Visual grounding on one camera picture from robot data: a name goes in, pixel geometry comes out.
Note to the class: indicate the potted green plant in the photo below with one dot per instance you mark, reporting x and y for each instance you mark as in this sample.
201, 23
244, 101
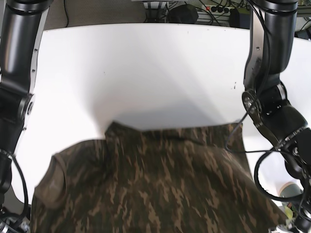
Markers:
290, 189

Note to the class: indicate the camouflage T-shirt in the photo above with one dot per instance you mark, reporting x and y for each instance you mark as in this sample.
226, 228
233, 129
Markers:
190, 180

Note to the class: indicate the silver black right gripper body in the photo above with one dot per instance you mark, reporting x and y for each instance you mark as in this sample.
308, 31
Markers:
12, 223

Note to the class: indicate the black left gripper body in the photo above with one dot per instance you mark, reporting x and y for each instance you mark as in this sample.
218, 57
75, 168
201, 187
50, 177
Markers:
302, 222

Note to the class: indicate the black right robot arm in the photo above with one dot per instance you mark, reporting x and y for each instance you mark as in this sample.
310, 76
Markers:
21, 33

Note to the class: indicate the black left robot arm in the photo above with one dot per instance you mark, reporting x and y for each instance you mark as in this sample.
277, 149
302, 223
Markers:
272, 26

